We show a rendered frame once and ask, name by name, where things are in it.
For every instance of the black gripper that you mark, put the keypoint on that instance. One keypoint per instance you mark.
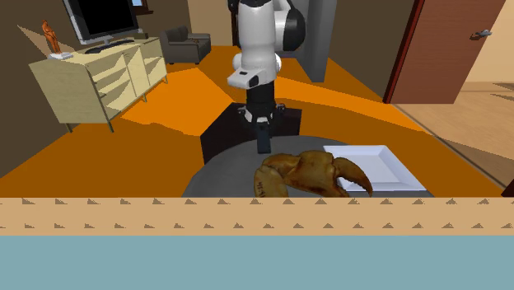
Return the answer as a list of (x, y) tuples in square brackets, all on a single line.
[(261, 98)]

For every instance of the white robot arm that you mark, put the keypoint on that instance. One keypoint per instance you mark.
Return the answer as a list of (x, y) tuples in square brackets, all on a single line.
[(257, 36)]

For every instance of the grey round table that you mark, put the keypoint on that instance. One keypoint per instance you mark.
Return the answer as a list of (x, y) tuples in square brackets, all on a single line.
[(225, 176)]

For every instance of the brown door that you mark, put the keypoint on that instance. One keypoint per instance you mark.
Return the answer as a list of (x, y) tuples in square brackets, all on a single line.
[(437, 52)]

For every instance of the white square plate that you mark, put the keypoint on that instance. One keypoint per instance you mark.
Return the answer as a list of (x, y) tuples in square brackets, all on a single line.
[(379, 168)]

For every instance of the beige sideboard with television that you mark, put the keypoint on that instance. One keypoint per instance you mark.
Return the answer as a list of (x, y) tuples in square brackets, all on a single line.
[(76, 88)]

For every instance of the brown crab claw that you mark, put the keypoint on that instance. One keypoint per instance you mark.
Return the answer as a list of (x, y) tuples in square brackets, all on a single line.
[(309, 172)]

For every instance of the black robot stand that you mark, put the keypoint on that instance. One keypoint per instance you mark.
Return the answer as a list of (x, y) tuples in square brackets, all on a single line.
[(225, 134)]

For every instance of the dark grey armchair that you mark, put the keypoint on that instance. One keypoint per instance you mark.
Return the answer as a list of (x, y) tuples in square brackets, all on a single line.
[(186, 46)]

